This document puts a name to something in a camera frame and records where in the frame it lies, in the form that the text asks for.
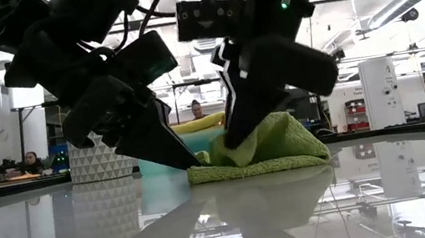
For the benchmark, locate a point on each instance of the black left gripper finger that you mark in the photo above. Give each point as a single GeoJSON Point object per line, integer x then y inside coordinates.
{"type": "Point", "coordinates": [161, 143]}

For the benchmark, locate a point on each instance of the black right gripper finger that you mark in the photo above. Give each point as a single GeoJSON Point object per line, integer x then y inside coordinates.
{"type": "Point", "coordinates": [245, 114]}

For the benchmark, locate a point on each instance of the yellow microfiber towel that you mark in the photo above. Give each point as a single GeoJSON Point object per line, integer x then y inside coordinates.
{"type": "Point", "coordinates": [200, 124]}

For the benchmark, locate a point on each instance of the lime green microfiber towel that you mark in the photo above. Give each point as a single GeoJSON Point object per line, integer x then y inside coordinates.
{"type": "Point", "coordinates": [283, 142]}

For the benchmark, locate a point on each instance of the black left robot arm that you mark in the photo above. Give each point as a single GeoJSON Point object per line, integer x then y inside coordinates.
{"type": "Point", "coordinates": [33, 19]}

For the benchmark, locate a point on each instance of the translucent teal plastic bin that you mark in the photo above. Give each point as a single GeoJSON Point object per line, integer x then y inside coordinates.
{"type": "Point", "coordinates": [203, 141]}

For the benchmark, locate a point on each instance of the person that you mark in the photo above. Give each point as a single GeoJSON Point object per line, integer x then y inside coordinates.
{"type": "Point", "coordinates": [197, 110]}
{"type": "Point", "coordinates": [31, 160]}

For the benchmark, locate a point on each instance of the white patterned plant pot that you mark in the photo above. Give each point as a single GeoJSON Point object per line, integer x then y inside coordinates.
{"type": "Point", "coordinates": [97, 166]}

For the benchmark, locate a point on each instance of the shelf with red bins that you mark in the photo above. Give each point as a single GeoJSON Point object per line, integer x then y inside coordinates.
{"type": "Point", "coordinates": [356, 114]}

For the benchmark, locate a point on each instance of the white square column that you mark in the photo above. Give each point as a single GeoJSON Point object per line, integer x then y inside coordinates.
{"type": "Point", "coordinates": [381, 89]}

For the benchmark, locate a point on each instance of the black ceiling-mounted camera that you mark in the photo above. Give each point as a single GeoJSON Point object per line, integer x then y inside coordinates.
{"type": "Point", "coordinates": [340, 53]}
{"type": "Point", "coordinates": [410, 14]}

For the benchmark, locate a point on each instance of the black background rig frame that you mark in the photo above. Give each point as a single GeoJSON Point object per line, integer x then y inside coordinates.
{"type": "Point", "coordinates": [194, 83]}

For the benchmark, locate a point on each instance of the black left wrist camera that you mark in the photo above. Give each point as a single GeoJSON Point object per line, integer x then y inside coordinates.
{"type": "Point", "coordinates": [144, 57]}

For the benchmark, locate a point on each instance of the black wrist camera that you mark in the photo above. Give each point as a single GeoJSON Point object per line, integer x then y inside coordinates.
{"type": "Point", "coordinates": [144, 57]}
{"type": "Point", "coordinates": [206, 18]}

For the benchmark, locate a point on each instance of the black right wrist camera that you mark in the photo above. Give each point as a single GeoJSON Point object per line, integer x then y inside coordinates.
{"type": "Point", "coordinates": [206, 18]}

